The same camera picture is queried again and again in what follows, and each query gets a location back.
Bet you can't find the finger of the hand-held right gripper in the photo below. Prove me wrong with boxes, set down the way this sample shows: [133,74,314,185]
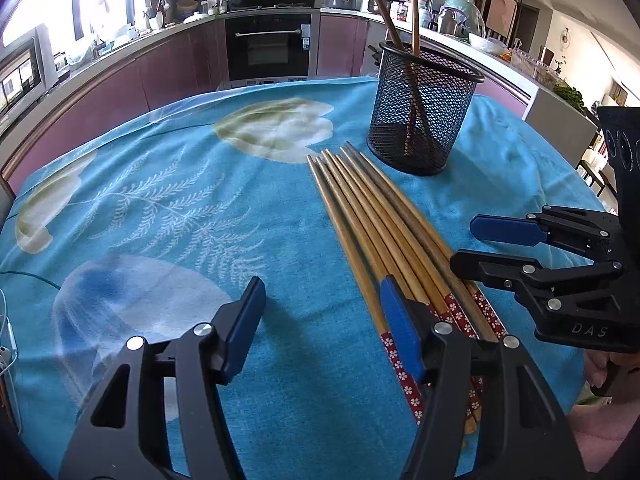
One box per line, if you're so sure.
[470,205,623,261]
[449,249,626,331]

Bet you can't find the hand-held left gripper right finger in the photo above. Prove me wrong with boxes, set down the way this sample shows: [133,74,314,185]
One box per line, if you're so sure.
[379,275,588,480]

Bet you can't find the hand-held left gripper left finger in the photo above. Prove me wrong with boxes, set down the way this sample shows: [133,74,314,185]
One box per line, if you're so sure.
[59,276,267,480]

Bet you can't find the bundle of wooden chopsticks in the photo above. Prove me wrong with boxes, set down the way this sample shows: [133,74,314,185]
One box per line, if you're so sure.
[306,142,508,433]

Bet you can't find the black mesh utensil holder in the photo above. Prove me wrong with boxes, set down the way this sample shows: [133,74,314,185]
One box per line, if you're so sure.
[366,40,486,177]

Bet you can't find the dark brown chopstick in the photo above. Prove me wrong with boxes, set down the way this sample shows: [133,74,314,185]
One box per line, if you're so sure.
[354,0,438,143]
[404,0,423,157]

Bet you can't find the person's right hand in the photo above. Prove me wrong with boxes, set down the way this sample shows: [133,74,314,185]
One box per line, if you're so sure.
[582,347,613,400]

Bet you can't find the wooden chair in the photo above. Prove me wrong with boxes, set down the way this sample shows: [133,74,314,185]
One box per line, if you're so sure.
[576,159,607,197]

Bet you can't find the white counter end panel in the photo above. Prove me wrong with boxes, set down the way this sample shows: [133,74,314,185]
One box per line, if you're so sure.
[522,87,601,177]

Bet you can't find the green leafy vegetables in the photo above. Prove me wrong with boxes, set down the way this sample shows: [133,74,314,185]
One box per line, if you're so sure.
[552,85,587,112]

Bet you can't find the clear plastic container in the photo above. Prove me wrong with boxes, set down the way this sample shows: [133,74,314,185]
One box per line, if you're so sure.
[510,47,559,87]

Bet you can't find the blue floral tablecloth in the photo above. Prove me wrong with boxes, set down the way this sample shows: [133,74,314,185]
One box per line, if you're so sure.
[0,76,608,480]

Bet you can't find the white bowl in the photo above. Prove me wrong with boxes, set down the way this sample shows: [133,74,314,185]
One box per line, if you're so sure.
[468,32,507,57]

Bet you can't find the brown picture board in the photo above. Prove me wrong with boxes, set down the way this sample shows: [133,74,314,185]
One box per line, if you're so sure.
[487,0,519,37]

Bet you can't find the steel kettle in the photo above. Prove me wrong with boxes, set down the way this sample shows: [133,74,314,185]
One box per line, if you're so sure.
[436,7,463,36]

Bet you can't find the clear dome food cover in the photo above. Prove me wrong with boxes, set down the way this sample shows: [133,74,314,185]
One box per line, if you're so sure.
[442,0,486,37]

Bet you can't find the purple kitchen cabinet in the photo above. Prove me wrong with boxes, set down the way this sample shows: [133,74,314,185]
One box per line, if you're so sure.
[317,12,371,78]
[0,15,228,181]

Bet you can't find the black built-in oven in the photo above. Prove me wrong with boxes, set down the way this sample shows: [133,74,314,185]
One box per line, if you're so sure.
[224,12,313,83]

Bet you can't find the silver microwave oven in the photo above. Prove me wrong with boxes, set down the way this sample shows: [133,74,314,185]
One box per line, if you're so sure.
[0,27,58,131]

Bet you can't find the white earphone cable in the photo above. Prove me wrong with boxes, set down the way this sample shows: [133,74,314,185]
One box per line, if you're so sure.
[0,287,23,433]

